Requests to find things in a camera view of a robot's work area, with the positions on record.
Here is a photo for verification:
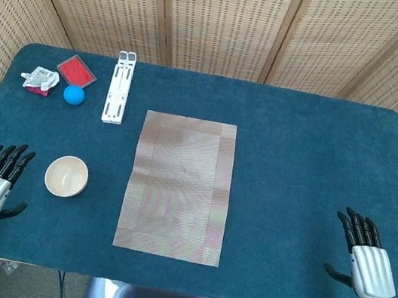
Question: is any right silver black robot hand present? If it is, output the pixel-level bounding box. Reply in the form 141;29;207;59
318;204;398;298

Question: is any beige bowl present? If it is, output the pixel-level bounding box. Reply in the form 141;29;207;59
41;152;92;201

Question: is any woven striped placemat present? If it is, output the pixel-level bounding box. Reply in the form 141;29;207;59
111;107;244;268

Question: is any crumpled silver snack wrapper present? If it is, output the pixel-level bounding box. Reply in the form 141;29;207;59
17;64;62;99

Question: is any blue ball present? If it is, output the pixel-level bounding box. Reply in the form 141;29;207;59
62;83;87;106

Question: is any blue carpet table cover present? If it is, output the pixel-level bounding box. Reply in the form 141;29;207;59
0;37;398;298

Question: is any red ink pad box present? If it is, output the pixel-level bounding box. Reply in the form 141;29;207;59
54;51;102;91

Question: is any white folding stand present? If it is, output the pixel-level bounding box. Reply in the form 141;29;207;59
100;48;139;127

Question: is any woven bamboo folding screen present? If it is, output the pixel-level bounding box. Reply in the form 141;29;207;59
0;0;398;267

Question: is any blue cable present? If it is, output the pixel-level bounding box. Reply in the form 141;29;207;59
52;269;69;298

